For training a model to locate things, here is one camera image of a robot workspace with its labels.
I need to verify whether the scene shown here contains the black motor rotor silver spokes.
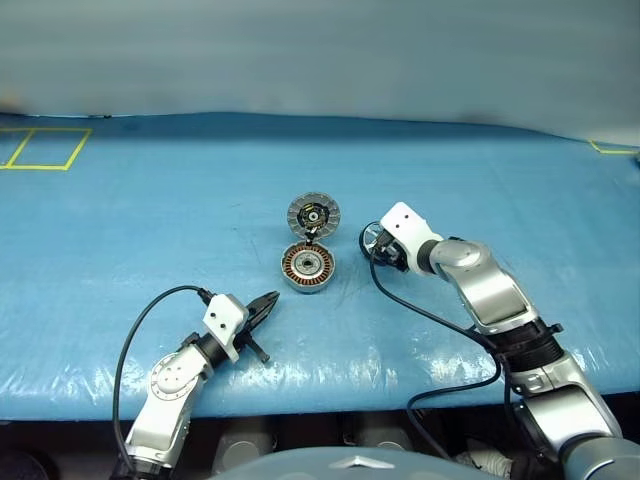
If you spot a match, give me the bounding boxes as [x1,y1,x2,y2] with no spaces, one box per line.
[359,221,387,260]

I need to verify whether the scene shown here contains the blue plastic table cover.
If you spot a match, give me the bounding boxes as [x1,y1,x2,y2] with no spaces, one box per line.
[0,110,640,422]

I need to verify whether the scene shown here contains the grey robot torso with logo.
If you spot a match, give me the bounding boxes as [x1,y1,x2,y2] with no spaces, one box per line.
[208,433,640,480]

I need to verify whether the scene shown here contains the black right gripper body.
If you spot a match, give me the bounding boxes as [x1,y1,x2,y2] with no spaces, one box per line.
[372,231,410,273]

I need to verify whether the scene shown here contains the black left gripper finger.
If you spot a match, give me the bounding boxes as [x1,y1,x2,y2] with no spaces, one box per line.
[250,292,280,328]
[244,290,278,322]

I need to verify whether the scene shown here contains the small yellow tape corner marking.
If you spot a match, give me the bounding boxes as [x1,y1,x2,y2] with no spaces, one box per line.
[589,139,640,156]

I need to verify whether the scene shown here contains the silver motor stator copper windings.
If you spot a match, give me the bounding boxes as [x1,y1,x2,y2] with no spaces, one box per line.
[279,238,338,295]

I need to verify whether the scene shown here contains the white crumpled cloth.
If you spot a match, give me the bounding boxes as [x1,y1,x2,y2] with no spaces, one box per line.
[465,446,512,477]

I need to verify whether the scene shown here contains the dark rounded shape under table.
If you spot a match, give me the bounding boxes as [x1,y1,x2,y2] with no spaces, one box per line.
[343,413,414,452]
[213,415,282,462]

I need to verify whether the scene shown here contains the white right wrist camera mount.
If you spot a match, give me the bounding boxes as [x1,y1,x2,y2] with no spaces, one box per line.
[379,201,445,277]

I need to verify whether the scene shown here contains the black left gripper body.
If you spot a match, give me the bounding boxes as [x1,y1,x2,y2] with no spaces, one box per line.
[233,317,272,364]

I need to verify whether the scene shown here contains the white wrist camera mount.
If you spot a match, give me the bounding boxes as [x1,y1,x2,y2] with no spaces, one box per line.
[202,294,250,363]
[379,201,445,277]

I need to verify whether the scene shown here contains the round motor cover circuit board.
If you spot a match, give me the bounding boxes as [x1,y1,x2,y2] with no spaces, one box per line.
[286,190,343,241]

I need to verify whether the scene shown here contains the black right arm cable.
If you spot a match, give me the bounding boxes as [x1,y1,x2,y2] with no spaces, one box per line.
[368,248,514,462]

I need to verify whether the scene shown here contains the large yellow tape rectangle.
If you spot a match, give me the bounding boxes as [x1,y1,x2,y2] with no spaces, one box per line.
[0,127,94,172]

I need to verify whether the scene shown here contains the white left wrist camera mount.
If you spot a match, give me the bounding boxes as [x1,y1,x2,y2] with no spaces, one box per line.
[202,294,250,363]

